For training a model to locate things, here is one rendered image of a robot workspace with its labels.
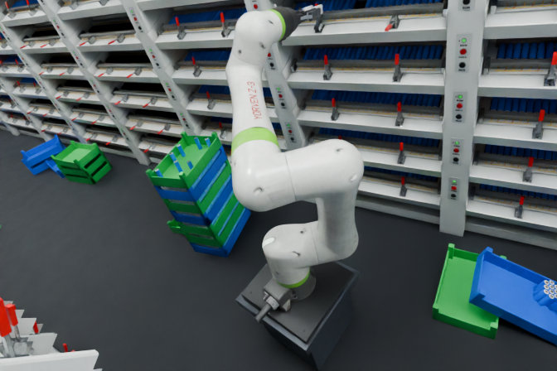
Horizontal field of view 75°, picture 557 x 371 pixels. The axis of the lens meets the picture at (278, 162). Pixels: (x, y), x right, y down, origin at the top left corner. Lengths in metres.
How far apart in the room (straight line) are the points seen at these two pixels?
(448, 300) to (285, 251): 0.75
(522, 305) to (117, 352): 1.60
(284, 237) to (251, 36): 0.58
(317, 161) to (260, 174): 0.12
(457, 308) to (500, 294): 0.16
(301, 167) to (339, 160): 0.08
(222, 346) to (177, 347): 0.20
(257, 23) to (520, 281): 1.28
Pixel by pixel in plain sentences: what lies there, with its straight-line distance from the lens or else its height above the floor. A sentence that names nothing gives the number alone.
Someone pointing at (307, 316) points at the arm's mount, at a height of 0.30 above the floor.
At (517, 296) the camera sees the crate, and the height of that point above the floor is 0.05.
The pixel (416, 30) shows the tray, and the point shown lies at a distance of 1.25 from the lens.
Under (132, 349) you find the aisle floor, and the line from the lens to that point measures 1.85.
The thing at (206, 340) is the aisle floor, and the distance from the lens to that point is 1.69.
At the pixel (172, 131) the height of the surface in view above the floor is 0.36.
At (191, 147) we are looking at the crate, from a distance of 1.81.
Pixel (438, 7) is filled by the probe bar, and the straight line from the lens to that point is 1.28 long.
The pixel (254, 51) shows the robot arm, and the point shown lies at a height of 1.04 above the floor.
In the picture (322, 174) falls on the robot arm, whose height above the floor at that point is 0.90.
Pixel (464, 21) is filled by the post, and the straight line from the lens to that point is 1.22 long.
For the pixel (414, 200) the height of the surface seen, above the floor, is 0.17.
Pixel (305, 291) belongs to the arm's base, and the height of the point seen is 0.33.
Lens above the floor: 1.38
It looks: 37 degrees down
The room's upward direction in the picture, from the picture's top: 18 degrees counter-clockwise
